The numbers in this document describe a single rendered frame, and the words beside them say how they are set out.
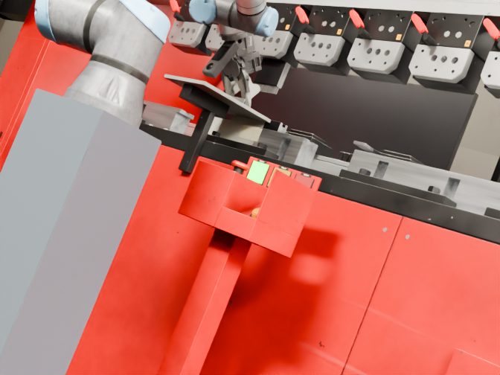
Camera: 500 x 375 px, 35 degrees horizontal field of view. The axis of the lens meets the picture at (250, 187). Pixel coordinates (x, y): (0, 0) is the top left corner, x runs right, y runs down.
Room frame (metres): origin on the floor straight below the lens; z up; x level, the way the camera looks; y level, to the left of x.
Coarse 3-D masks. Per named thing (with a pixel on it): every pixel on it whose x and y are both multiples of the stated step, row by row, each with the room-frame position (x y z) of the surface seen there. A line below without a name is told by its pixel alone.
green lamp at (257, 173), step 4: (252, 164) 1.79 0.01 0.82; (256, 164) 1.79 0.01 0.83; (260, 164) 1.78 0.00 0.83; (264, 164) 1.77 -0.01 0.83; (252, 168) 1.79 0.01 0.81; (256, 168) 1.78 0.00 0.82; (260, 168) 1.78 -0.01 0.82; (264, 168) 1.77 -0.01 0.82; (252, 172) 1.79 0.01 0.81; (256, 172) 1.78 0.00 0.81; (260, 172) 1.77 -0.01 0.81; (264, 172) 1.77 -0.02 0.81; (248, 176) 1.79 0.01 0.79; (252, 176) 1.78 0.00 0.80; (256, 176) 1.78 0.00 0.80; (260, 176) 1.77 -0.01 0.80; (264, 176) 1.77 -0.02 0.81; (252, 180) 1.78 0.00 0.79; (256, 180) 1.77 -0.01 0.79; (260, 180) 1.77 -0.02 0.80
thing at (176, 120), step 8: (144, 104) 2.64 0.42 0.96; (152, 104) 2.61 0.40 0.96; (160, 104) 2.58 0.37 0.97; (144, 112) 2.62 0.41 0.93; (152, 112) 2.59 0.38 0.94; (160, 112) 2.56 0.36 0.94; (168, 112) 2.53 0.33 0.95; (176, 112) 2.50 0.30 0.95; (184, 112) 2.50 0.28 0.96; (144, 120) 2.61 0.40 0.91; (152, 120) 2.58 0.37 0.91; (160, 120) 2.55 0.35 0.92; (168, 120) 2.52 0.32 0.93; (176, 120) 2.51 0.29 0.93; (184, 120) 2.53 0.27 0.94; (168, 128) 2.51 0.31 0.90; (176, 128) 2.52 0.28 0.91; (184, 128) 2.54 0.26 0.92
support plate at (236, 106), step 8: (176, 80) 2.14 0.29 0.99; (184, 80) 2.10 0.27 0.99; (192, 80) 2.08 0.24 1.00; (200, 80) 2.05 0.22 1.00; (200, 88) 2.11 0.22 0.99; (208, 88) 2.06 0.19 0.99; (216, 88) 2.06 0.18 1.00; (216, 96) 2.13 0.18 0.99; (224, 96) 2.09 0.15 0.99; (232, 104) 2.16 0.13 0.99; (240, 104) 2.13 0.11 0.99; (232, 112) 2.30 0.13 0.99; (240, 112) 2.24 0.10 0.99; (248, 112) 2.19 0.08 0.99; (256, 112) 2.17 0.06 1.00; (264, 120) 2.20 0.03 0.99
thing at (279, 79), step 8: (264, 64) 2.31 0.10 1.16; (272, 64) 2.29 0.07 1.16; (280, 64) 2.27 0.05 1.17; (288, 64) 2.26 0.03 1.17; (264, 72) 2.30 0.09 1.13; (272, 72) 2.28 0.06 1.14; (280, 72) 2.26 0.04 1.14; (256, 80) 2.32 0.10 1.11; (264, 80) 2.29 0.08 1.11; (272, 80) 2.27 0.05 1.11; (280, 80) 2.25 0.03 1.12; (264, 88) 2.30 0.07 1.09; (272, 88) 2.27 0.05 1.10; (280, 88) 2.26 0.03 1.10
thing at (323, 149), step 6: (288, 132) 2.44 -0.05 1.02; (294, 132) 2.44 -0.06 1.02; (300, 132) 2.42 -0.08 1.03; (306, 132) 2.40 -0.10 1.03; (312, 138) 2.37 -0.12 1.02; (318, 138) 2.40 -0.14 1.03; (318, 144) 2.39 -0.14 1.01; (324, 144) 2.41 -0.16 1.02; (318, 150) 2.40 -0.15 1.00; (324, 150) 2.42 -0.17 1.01; (330, 150) 2.43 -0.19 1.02; (330, 156) 2.44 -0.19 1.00
